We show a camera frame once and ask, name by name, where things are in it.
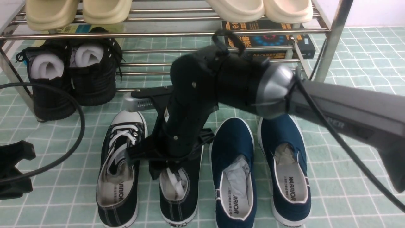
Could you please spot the left black knit sneaker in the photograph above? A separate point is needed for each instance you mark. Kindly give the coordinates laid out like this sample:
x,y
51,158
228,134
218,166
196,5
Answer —
x,y
47,64

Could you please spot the right navy slip-on shoe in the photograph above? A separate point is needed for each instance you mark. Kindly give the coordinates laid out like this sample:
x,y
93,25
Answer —
x,y
282,145

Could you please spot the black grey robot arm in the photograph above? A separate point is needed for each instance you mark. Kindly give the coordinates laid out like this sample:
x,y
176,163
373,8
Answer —
x,y
268,90

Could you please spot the black canvas sneaker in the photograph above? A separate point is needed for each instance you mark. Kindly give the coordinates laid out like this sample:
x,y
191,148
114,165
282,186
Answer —
x,y
179,192
117,182

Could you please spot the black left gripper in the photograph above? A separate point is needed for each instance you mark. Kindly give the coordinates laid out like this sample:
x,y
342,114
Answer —
x,y
10,156

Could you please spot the silver metal shoe rack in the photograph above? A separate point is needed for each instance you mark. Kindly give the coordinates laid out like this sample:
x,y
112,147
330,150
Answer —
x,y
152,37

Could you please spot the black box with orange print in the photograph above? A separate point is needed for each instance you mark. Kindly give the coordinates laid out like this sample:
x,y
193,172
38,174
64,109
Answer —
x,y
304,42

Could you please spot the left cream slide sandal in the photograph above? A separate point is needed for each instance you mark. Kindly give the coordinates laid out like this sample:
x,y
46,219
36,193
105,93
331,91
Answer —
x,y
238,11

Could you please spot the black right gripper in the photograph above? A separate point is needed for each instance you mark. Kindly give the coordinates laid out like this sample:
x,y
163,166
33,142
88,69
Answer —
x,y
178,132

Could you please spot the black knit sneaker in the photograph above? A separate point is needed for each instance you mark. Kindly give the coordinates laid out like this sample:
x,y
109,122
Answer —
x,y
95,63
47,64

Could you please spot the right black knit sneaker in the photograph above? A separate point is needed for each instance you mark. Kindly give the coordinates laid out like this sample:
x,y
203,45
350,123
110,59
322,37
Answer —
x,y
95,63

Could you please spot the cream slide sandal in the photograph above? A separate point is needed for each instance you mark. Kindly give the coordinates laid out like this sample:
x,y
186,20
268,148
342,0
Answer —
x,y
289,11
238,11

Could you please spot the right cream slide sandal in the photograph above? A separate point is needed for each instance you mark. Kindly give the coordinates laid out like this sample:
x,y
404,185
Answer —
x,y
289,11

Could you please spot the beige slide sandal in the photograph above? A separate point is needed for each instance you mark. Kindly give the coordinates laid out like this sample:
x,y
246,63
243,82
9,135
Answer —
x,y
44,15
105,12

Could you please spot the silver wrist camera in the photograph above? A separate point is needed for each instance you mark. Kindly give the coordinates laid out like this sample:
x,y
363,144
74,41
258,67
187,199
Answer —
x,y
133,104

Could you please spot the navy slip-on shoe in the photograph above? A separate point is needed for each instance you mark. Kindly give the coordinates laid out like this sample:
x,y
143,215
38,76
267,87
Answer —
x,y
232,162
282,145

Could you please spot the left navy slip-on shoe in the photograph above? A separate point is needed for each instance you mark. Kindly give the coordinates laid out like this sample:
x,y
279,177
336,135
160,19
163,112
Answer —
x,y
232,162

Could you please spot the left beige slide sandal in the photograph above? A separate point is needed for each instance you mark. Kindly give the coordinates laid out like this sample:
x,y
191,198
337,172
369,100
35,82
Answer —
x,y
44,15

